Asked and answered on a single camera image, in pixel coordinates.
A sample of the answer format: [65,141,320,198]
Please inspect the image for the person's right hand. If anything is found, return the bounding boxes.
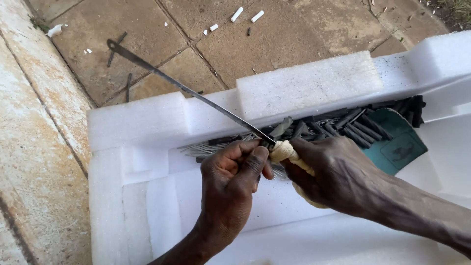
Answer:
[280,136,391,218]

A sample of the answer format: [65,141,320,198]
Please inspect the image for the person's left hand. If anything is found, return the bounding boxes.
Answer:
[197,139,275,240]

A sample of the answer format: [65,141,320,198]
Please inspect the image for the dark grey carved stick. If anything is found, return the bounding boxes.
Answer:
[263,117,294,148]

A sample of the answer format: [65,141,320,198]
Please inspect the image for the cloth-handled metal saw blade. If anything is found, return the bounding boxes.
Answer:
[107,39,329,210]

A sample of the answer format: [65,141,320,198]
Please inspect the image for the heap of thin grey slivers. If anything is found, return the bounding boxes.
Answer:
[178,133,288,181]

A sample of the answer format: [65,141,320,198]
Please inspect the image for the pile of dark sticks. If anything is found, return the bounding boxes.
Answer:
[208,95,427,149]

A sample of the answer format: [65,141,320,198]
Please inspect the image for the teal paper card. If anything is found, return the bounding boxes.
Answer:
[362,108,428,176]

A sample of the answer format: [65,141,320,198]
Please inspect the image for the white foam packaging tray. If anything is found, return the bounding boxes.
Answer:
[87,30,471,265]

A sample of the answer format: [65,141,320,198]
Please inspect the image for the dark stick on paving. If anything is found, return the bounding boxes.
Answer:
[107,32,128,67]

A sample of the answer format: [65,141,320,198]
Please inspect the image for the patch of grass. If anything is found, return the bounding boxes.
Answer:
[423,0,471,32]

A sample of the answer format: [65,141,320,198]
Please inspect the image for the white torn scrap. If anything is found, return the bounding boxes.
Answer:
[46,24,68,38]

